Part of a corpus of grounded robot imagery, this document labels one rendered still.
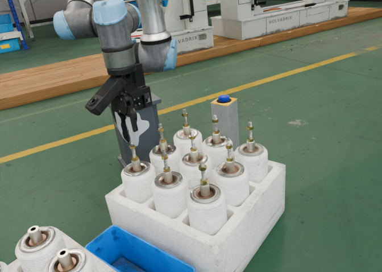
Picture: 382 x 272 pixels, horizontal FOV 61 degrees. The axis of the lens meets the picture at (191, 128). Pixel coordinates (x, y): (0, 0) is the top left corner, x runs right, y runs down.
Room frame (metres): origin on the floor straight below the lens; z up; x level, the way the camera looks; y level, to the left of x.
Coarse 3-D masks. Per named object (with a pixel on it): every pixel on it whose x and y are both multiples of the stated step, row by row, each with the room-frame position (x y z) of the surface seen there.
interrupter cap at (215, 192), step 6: (198, 186) 0.67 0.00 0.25; (210, 186) 0.66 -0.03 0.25; (216, 186) 0.66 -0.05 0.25; (192, 192) 0.65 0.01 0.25; (198, 192) 0.65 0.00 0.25; (210, 192) 0.64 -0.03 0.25; (216, 192) 0.64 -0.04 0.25; (192, 198) 0.63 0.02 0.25; (198, 198) 0.62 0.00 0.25; (204, 198) 0.62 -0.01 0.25; (210, 198) 0.62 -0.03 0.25; (216, 198) 0.61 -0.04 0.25
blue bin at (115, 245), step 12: (108, 228) 0.71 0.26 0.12; (120, 228) 0.71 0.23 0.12; (96, 240) 0.67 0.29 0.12; (108, 240) 0.70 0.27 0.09; (120, 240) 0.71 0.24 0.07; (132, 240) 0.67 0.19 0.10; (144, 240) 0.65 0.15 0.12; (96, 252) 0.67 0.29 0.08; (108, 252) 0.69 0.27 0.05; (120, 252) 0.71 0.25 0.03; (132, 252) 0.68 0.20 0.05; (144, 252) 0.65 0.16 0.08; (156, 252) 0.62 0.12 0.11; (108, 264) 0.58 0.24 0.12; (120, 264) 0.69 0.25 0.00; (132, 264) 0.68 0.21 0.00; (144, 264) 0.65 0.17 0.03; (156, 264) 0.62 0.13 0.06; (168, 264) 0.59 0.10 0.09; (180, 264) 0.56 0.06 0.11
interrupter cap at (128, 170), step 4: (128, 164) 0.81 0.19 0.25; (140, 164) 0.81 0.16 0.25; (144, 164) 0.81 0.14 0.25; (148, 164) 0.80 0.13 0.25; (124, 168) 0.80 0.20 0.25; (128, 168) 0.80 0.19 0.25; (132, 168) 0.80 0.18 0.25; (144, 168) 0.79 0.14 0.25; (148, 168) 0.78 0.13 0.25; (124, 172) 0.77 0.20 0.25; (128, 172) 0.77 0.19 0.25; (132, 172) 0.77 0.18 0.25; (136, 172) 0.77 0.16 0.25; (140, 172) 0.77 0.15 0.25; (144, 172) 0.76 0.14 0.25
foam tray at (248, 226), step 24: (120, 192) 0.79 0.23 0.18; (264, 192) 0.72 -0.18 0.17; (120, 216) 0.75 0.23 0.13; (144, 216) 0.68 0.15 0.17; (240, 216) 0.63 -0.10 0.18; (264, 216) 0.72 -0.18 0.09; (168, 240) 0.63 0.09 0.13; (192, 240) 0.58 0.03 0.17; (216, 240) 0.56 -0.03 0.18; (240, 240) 0.61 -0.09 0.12; (192, 264) 0.59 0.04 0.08; (216, 264) 0.54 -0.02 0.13; (240, 264) 0.61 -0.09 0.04
